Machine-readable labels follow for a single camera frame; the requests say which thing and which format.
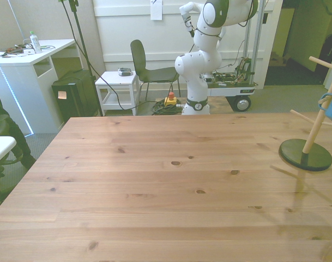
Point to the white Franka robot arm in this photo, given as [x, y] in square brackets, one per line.
[198, 68]

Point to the wooden mug tree black base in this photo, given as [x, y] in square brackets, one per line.
[304, 159]

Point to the yellow emergency stop button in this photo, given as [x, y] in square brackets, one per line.
[170, 100]

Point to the small white side table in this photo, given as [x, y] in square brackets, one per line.
[116, 80]

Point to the grey electronic device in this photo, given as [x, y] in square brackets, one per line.
[125, 72]

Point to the black shell chair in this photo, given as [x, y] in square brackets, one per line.
[139, 62]

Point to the wheeled equipment cart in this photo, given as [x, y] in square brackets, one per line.
[243, 103]

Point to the black computer cabinet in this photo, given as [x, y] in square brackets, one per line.
[73, 95]

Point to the orange sticky note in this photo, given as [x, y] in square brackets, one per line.
[62, 94]

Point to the black tripod stand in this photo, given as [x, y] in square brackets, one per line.
[84, 52]

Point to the white paper sheet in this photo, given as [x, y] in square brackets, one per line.
[156, 9]

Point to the brown cardboard box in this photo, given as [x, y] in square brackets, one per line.
[277, 58]

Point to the white desk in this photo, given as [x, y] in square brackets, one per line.
[21, 82]

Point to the clear plastic bottle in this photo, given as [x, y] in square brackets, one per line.
[35, 42]

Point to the small white box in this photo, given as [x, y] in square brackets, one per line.
[29, 51]

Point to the hand tools pile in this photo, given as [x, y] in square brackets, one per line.
[11, 51]

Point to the aluminium frame posts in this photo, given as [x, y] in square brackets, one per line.
[256, 41]

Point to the black wall switch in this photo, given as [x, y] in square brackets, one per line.
[265, 18]

